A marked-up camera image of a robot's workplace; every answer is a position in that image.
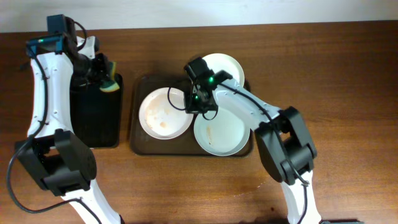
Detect light blue plate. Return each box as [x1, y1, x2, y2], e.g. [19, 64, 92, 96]
[193, 108, 250, 156]

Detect green yellow sponge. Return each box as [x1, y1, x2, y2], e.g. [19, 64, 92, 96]
[99, 62, 120, 93]

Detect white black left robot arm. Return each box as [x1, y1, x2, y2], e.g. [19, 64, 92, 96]
[12, 33, 123, 223]

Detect large brown serving tray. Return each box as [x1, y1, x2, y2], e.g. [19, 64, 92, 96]
[129, 74, 254, 157]

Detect white plate with sauce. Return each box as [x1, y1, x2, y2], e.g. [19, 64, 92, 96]
[203, 53, 245, 86]

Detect small black tray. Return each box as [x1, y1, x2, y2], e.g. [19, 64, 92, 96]
[70, 73, 124, 148]

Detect pink plate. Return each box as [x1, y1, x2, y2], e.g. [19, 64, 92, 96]
[139, 87, 193, 140]

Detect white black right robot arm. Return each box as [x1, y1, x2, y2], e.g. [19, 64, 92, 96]
[185, 68, 322, 223]

